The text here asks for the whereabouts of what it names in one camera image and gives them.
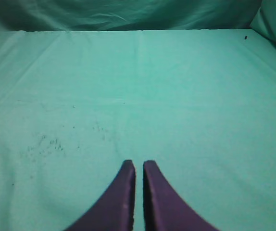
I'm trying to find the green table cloth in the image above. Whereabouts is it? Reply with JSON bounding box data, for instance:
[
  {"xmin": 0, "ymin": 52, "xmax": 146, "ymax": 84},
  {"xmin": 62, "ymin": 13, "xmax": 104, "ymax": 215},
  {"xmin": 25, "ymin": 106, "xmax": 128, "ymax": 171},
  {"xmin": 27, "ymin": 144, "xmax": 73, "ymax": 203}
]
[{"xmin": 0, "ymin": 29, "xmax": 276, "ymax": 231}]

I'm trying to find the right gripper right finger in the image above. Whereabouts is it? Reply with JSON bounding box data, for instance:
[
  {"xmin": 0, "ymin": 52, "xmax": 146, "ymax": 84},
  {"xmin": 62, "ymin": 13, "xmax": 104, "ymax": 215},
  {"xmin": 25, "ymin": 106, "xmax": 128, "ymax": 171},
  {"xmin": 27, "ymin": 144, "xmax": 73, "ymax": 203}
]
[{"xmin": 143, "ymin": 160, "xmax": 217, "ymax": 231}]

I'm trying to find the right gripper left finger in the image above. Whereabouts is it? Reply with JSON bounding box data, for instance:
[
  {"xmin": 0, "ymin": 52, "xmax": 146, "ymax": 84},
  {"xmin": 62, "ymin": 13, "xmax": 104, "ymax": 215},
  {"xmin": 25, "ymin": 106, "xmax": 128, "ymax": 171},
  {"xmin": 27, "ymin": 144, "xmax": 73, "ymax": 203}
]
[{"xmin": 66, "ymin": 160, "xmax": 136, "ymax": 231}]

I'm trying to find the green backdrop curtain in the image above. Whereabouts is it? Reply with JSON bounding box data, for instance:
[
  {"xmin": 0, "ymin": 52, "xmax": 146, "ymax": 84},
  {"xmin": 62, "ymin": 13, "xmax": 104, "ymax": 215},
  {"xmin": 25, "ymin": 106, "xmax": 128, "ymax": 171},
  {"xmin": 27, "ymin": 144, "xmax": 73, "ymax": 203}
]
[{"xmin": 0, "ymin": 0, "xmax": 276, "ymax": 44}]

